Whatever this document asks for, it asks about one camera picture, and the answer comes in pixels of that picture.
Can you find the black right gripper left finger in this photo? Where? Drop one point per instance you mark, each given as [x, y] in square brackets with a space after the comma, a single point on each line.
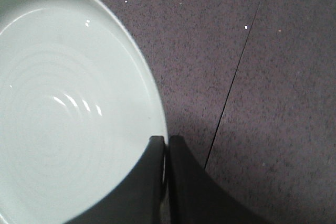
[137, 199]

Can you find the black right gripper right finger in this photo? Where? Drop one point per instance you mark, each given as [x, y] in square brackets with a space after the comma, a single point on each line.
[195, 197]

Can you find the light green round plate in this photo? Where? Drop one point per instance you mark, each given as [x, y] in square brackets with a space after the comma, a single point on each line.
[78, 107]

